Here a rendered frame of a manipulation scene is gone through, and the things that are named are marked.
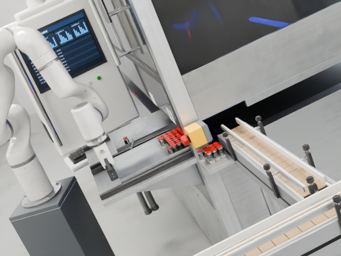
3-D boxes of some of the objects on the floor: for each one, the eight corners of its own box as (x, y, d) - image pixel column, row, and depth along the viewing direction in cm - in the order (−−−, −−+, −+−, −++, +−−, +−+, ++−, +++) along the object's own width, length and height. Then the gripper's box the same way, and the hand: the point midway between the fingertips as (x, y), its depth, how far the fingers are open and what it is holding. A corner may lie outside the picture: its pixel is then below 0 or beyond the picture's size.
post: (273, 312, 249) (77, -173, 178) (279, 320, 244) (79, -179, 172) (261, 319, 248) (59, -166, 177) (266, 327, 243) (60, -171, 172)
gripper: (85, 138, 220) (103, 177, 227) (89, 150, 206) (109, 190, 213) (102, 130, 221) (120, 168, 228) (107, 141, 207) (126, 182, 214)
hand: (112, 174), depth 219 cm, fingers closed, pressing on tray
